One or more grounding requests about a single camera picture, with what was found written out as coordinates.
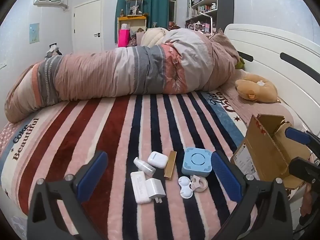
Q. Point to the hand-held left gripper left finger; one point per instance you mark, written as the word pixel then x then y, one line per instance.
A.
pixel 92 176

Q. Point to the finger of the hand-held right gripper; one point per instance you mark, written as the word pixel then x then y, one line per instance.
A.
pixel 297 134
pixel 303 168

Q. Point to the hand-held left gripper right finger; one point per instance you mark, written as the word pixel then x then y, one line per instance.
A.
pixel 225 177

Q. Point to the brown cardboard box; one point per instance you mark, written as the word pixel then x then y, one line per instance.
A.
pixel 262 150

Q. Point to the person's right hand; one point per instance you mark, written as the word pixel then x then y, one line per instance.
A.
pixel 306 200

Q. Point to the pink and white tape roll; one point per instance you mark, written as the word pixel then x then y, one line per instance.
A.
pixel 200 183

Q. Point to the light blue square device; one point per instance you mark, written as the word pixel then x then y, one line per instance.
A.
pixel 196 161

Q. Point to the white contact lens case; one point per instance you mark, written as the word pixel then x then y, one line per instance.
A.
pixel 185 187

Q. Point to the white flat rectangular box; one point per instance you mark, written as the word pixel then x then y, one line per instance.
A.
pixel 139 187

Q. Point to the striped plush blanket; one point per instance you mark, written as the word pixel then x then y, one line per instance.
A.
pixel 112 130

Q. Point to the small white bottle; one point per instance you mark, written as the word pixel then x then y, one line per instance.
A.
pixel 143 166

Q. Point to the slim gold box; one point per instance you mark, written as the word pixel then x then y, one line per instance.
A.
pixel 170 165

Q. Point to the brown plush toy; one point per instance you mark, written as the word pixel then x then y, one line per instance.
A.
pixel 256 90

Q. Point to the white charger plug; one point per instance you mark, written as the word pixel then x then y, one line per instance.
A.
pixel 155 190

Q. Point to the white earbuds case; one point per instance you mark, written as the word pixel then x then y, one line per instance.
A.
pixel 157 159

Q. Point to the white bed headboard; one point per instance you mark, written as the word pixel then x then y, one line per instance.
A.
pixel 275 55

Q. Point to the green plush toy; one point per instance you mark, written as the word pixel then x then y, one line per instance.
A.
pixel 240 63

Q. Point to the pink and grey striped quilt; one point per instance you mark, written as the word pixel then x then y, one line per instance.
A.
pixel 120 72

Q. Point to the bright pink bag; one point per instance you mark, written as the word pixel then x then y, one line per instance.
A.
pixel 124 38

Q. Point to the white door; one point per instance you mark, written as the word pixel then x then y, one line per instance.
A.
pixel 87 26

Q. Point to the cream ribbed pillow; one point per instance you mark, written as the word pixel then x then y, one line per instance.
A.
pixel 153 36

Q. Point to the tall cluttered shelf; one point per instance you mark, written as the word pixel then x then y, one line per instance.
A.
pixel 202 7

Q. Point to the yellow cabinet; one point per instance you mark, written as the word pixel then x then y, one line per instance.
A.
pixel 131 22

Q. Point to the glass display case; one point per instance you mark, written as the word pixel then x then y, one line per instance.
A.
pixel 135 6

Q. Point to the teal curtain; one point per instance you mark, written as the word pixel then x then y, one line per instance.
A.
pixel 145 2

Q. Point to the small blue wall poster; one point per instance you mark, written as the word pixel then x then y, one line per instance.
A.
pixel 34 33

